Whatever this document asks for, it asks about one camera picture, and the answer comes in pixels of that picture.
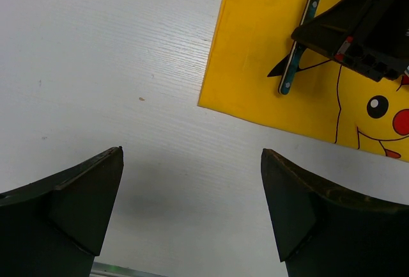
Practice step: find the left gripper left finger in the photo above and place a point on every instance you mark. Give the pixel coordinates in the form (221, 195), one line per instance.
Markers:
(56, 226)

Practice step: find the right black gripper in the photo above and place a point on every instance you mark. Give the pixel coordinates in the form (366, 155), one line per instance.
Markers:
(367, 36)

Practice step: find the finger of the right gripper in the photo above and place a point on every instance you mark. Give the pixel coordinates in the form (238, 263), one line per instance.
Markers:
(280, 67)

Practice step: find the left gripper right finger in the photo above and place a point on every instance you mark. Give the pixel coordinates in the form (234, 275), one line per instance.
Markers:
(324, 229)

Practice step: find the yellow Pikachu cloth placemat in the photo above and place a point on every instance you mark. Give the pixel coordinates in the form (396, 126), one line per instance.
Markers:
(326, 101)

